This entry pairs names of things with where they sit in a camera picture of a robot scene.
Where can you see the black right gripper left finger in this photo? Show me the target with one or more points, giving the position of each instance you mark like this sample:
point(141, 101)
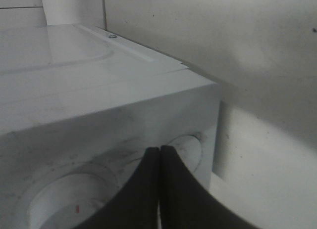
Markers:
point(135, 206)

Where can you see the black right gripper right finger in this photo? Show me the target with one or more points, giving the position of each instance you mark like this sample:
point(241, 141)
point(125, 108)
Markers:
point(185, 204)

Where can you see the white microwave knob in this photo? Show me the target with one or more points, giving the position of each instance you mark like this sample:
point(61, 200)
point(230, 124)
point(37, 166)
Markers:
point(70, 200)
point(189, 149)

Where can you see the white microwave oven body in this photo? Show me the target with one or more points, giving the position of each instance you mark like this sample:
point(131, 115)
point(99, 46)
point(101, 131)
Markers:
point(78, 99)

